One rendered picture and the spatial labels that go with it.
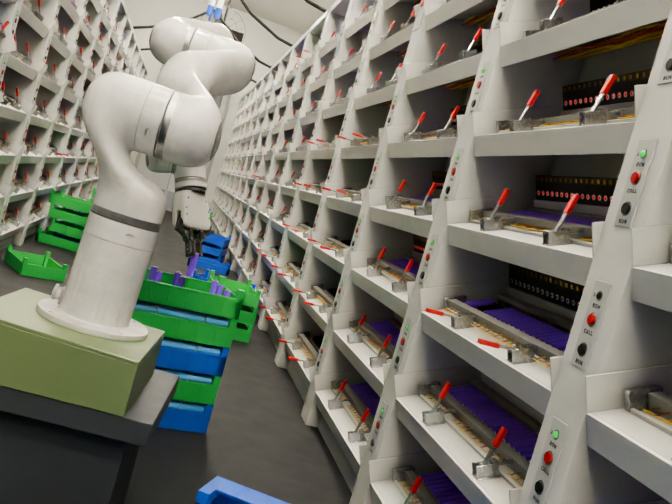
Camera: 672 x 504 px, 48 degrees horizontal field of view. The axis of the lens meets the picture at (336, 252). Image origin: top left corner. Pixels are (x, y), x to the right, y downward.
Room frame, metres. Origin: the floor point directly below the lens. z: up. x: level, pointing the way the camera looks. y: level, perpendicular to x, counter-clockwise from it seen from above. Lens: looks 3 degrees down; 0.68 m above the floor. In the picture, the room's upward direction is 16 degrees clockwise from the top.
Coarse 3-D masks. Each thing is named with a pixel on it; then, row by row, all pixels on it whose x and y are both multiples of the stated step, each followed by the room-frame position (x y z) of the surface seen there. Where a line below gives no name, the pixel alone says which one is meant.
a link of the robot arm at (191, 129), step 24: (192, 48) 1.60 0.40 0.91; (216, 48) 1.60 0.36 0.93; (240, 48) 1.61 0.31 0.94; (168, 72) 1.41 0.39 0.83; (192, 72) 1.41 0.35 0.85; (216, 72) 1.53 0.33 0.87; (240, 72) 1.60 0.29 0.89; (192, 96) 1.30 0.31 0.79; (168, 120) 1.25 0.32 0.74; (192, 120) 1.26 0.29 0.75; (216, 120) 1.29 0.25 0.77; (168, 144) 1.26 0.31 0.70; (192, 144) 1.26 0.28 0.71; (216, 144) 1.29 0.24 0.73
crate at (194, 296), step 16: (144, 288) 1.90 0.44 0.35; (160, 288) 1.91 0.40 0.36; (176, 288) 1.93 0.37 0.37; (192, 288) 2.15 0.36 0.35; (208, 288) 2.17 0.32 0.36; (224, 288) 2.16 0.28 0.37; (160, 304) 1.92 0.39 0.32; (176, 304) 1.94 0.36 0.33; (192, 304) 1.96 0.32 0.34; (208, 304) 1.97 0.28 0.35; (224, 304) 1.99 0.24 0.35; (240, 304) 2.01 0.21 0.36
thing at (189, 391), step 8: (216, 376) 2.01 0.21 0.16; (184, 384) 1.97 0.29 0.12; (192, 384) 1.98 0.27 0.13; (200, 384) 1.99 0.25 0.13; (208, 384) 2.00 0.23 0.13; (216, 384) 2.01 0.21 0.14; (176, 392) 1.97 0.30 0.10; (184, 392) 1.98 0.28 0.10; (192, 392) 1.98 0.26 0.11; (200, 392) 1.99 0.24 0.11; (208, 392) 2.00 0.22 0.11; (216, 392) 2.01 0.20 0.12; (184, 400) 1.98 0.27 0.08; (192, 400) 1.99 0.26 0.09; (200, 400) 2.00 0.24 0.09; (208, 400) 2.01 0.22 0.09
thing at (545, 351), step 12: (456, 300) 1.65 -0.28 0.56; (468, 312) 1.55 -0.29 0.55; (480, 312) 1.52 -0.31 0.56; (480, 324) 1.49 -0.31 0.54; (492, 324) 1.43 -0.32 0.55; (504, 324) 1.40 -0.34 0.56; (492, 336) 1.39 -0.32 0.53; (504, 336) 1.38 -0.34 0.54; (516, 336) 1.33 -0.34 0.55; (528, 336) 1.31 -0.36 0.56; (540, 348) 1.24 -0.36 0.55; (552, 348) 1.22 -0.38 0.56
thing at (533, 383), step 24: (432, 288) 1.67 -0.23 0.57; (456, 288) 1.69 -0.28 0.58; (480, 288) 1.70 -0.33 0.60; (576, 312) 1.39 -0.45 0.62; (432, 336) 1.61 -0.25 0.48; (456, 336) 1.46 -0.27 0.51; (480, 336) 1.42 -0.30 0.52; (480, 360) 1.35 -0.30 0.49; (504, 360) 1.26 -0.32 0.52; (552, 360) 1.08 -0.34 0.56; (504, 384) 1.25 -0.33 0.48; (528, 384) 1.16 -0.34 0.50; (552, 384) 1.08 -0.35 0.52
